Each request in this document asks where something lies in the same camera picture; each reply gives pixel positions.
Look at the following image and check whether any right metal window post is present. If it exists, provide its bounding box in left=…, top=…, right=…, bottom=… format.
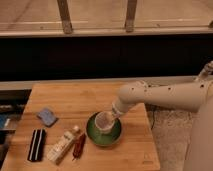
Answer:
left=124, top=0, right=137, bottom=32

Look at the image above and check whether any blue sponge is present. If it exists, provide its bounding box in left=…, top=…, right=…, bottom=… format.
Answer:
left=37, top=108, right=58, bottom=127

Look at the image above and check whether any grey hose at right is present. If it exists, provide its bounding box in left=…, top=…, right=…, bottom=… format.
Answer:
left=194, top=60, right=213, bottom=82

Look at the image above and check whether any green ceramic bowl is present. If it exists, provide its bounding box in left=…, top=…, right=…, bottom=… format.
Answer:
left=86, top=113, right=122, bottom=147

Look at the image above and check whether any black striped eraser block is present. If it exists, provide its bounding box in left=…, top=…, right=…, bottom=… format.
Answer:
left=27, top=129, right=46, bottom=162

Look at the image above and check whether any white tube bottle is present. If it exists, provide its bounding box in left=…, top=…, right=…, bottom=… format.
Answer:
left=46, top=125, right=80, bottom=164

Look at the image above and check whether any red brown pen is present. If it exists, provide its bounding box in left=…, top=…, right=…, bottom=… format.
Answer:
left=73, top=133, right=86, bottom=158

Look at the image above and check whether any metal window post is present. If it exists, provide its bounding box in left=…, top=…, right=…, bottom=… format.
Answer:
left=57, top=0, right=73, bottom=34
left=124, top=0, right=137, bottom=32

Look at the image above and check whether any left metal window post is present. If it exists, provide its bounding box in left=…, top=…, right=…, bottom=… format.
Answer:
left=57, top=0, right=73, bottom=34

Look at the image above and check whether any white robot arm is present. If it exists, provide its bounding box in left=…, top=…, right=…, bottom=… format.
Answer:
left=110, top=80, right=213, bottom=171

